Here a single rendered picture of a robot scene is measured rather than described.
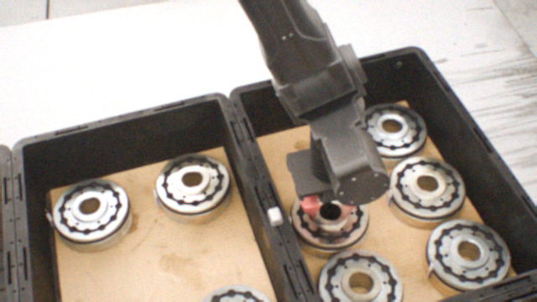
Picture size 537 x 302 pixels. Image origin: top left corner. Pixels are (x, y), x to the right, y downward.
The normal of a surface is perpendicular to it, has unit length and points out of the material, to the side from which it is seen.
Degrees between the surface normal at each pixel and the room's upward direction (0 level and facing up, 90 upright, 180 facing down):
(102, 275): 0
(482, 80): 0
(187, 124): 90
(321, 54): 91
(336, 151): 22
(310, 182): 0
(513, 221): 90
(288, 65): 91
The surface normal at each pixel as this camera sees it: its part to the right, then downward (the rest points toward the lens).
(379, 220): -0.04, -0.65
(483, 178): -0.96, 0.25
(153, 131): 0.29, 0.73
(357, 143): -0.38, -0.47
